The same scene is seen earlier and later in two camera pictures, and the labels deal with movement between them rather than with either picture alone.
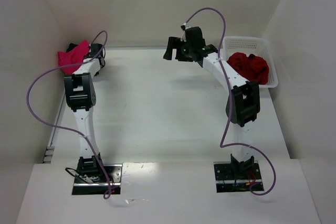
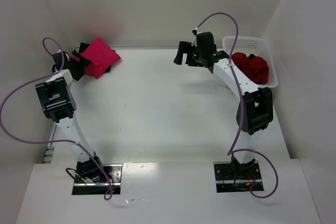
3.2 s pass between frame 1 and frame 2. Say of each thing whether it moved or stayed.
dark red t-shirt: stayed
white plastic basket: stayed
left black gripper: moved
